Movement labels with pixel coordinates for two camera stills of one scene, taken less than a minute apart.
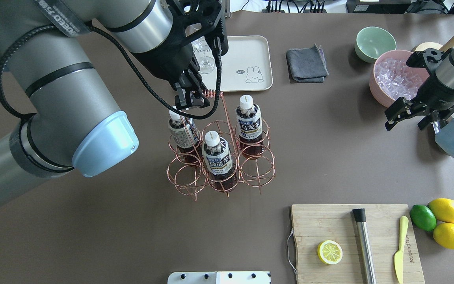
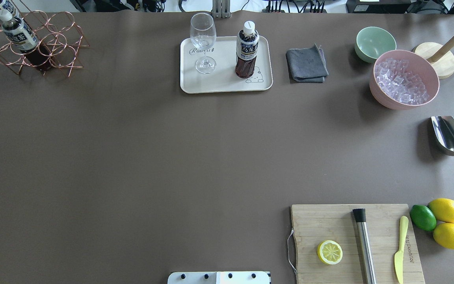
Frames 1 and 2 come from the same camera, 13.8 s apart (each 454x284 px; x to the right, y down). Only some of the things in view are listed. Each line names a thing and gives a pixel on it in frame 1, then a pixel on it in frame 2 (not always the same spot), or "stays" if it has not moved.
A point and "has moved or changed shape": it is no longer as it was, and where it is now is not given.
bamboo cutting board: (313, 224) stays
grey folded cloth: (307, 65) stays
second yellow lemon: (451, 236) stays
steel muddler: (360, 215) stays
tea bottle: (250, 127) to (247, 44)
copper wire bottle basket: (224, 153) has moved or changed shape
